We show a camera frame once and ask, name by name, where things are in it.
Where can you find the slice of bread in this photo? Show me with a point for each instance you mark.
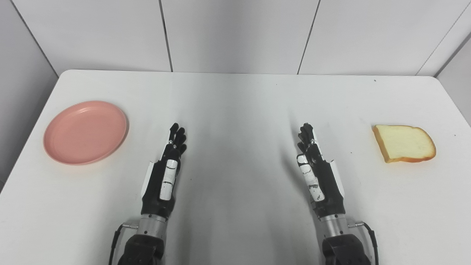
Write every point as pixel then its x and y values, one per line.
pixel 404 143

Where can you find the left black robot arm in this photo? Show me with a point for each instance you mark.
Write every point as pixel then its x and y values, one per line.
pixel 147 239

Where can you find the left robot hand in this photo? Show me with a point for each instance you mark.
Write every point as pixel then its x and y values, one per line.
pixel 158 187

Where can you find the pink plate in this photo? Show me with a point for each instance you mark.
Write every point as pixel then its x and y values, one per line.
pixel 85 132

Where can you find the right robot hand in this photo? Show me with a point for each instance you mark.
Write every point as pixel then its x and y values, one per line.
pixel 325 184

